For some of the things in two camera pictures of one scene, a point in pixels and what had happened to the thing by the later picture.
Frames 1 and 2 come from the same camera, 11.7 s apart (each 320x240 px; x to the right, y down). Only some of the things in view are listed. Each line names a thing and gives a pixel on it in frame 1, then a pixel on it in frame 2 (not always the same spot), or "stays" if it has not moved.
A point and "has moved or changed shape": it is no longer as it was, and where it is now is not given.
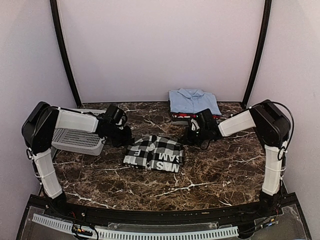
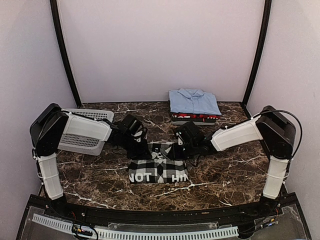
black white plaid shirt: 155,152 has moved or changed shape
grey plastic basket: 79,141 stays
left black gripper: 127,140 → 141,154
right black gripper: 188,139 → 175,155
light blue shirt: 192,101 stays
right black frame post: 257,60 stays
